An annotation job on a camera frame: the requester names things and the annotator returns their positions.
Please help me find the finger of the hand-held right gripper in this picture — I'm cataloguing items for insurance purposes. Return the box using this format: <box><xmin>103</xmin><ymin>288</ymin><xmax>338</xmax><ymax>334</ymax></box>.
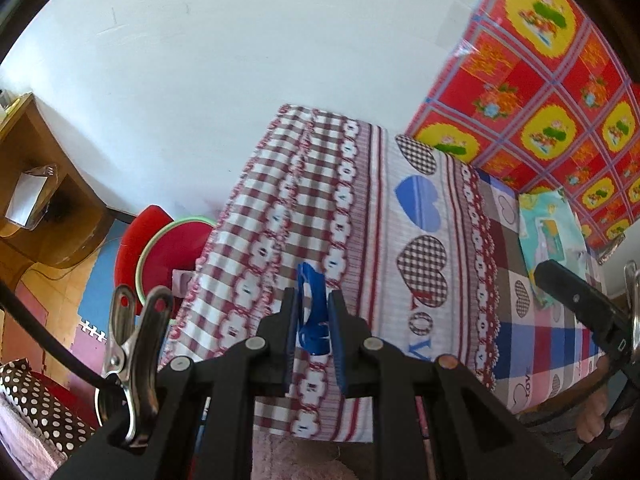
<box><xmin>534</xmin><ymin>259</ymin><xmax>635</xmax><ymax>362</ymax></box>

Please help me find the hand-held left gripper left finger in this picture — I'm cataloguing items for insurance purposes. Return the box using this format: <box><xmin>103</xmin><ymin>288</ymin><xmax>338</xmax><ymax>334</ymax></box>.
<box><xmin>52</xmin><ymin>286</ymin><xmax>299</xmax><ymax>480</ymax></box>

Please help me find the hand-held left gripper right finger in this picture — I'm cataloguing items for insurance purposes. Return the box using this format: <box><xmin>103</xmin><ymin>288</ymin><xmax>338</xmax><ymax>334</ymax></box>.
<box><xmin>329</xmin><ymin>289</ymin><xmax>568</xmax><ymax>480</ymax></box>

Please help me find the blue plastic clothes peg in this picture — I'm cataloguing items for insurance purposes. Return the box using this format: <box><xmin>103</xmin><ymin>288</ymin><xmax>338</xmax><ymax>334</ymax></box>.
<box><xmin>295</xmin><ymin>262</ymin><xmax>333</xmax><ymax>356</ymax></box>

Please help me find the teal wet wipes pack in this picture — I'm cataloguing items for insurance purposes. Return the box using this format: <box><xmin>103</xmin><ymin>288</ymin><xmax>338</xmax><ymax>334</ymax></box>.
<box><xmin>517</xmin><ymin>187</ymin><xmax>590</xmax><ymax>311</ymax></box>

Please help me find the red trash can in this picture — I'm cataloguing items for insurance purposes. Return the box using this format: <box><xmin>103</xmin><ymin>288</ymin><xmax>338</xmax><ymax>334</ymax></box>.
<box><xmin>136</xmin><ymin>215</ymin><xmax>219</xmax><ymax>308</ymax></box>

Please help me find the red trash can lid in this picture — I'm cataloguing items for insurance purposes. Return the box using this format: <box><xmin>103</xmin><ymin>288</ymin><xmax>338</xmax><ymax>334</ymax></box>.
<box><xmin>114</xmin><ymin>205</ymin><xmax>177</xmax><ymax>306</ymax></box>

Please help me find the person's right hand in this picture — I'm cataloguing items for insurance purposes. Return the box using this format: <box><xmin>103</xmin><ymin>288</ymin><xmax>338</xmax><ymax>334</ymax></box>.
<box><xmin>575</xmin><ymin>385</ymin><xmax>633</xmax><ymax>443</ymax></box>

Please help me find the metal spring clip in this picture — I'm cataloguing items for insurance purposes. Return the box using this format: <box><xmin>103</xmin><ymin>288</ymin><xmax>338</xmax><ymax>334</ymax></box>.
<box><xmin>624</xmin><ymin>264</ymin><xmax>640</xmax><ymax>353</ymax></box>
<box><xmin>97</xmin><ymin>285</ymin><xmax>175</xmax><ymax>448</ymax></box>

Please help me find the fuzzy pink pant leg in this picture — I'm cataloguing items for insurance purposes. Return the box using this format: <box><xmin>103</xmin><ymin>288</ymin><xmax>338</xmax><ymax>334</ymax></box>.
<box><xmin>250</xmin><ymin>427</ymin><xmax>366</xmax><ymax>480</ymax></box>

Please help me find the checkered heart print bedsheet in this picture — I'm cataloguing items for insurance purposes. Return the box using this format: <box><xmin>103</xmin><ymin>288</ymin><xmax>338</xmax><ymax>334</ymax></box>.
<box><xmin>167</xmin><ymin>104</ymin><xmax>621</xmax><ymax>443</ymax></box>

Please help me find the foam puzzle floor mat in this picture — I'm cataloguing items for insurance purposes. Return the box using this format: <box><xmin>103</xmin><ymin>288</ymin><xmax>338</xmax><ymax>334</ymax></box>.
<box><xmin>15</xmin><ymin>220</ymin><xmax>201</xmax><ymax>401</ymax></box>

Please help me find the red floral printed cloth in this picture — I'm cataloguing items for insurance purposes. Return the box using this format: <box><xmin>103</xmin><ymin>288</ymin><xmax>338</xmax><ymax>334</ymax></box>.
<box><xmin>404</xmin><ymin>0</ymin><xmax>640</xmax><ymax>261</ymax></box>

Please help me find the brown polka dot cloth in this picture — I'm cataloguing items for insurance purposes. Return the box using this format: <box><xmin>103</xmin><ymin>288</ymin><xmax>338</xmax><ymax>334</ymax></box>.
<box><xmin>0</xmin><ymin>359</ymin><xmax>97</xmax><ymax>466</ymax></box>

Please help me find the wooden cabinet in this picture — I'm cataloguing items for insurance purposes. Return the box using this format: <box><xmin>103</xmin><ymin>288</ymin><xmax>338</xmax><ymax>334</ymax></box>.
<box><xmin>0</xmin><ymin>91</ymin><xmax>115</xmax><ymax>272</ymax></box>

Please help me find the pink knit cloth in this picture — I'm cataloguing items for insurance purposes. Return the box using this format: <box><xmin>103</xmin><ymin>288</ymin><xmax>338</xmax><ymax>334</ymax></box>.
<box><xmin>0</xmin><ymin>395</ymin><xmax>66</xmax><ymax>480</ymax></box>

